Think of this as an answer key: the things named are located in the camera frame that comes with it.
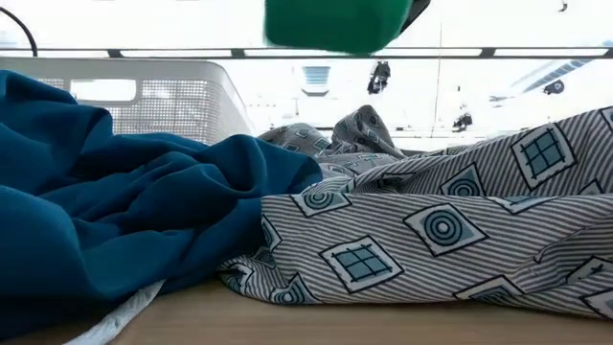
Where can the grey patterned cloth gown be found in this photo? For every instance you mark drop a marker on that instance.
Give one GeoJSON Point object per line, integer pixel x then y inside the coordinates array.
{"type": "Point", "coordinates": [431, 211]}

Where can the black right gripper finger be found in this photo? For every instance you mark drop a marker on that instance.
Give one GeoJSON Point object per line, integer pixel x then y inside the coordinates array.
{"type": "Point", "coordinates": [417, 7]}

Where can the black overhead camera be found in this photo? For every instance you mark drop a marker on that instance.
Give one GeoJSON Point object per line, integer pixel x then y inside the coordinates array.
{"type": "Point", "coordinates": [379, 76]}

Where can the green block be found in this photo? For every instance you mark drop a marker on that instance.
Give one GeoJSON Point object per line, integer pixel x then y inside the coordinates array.
{"type": "Point", "coordinates": [335, 24]}

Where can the black overhead frame bar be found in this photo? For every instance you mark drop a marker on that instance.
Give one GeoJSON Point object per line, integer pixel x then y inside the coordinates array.
{"type": "Point", "coordinates": [287, 52]}

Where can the blue cloth garment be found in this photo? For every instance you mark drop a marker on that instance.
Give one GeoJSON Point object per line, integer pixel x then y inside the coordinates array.
{"type": "Point", "coordinates": [120, 215]}

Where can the white perforated plastic basket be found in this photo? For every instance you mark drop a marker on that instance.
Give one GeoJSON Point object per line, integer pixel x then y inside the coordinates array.
{"type": "Point", "coordinates": [191, 110]}

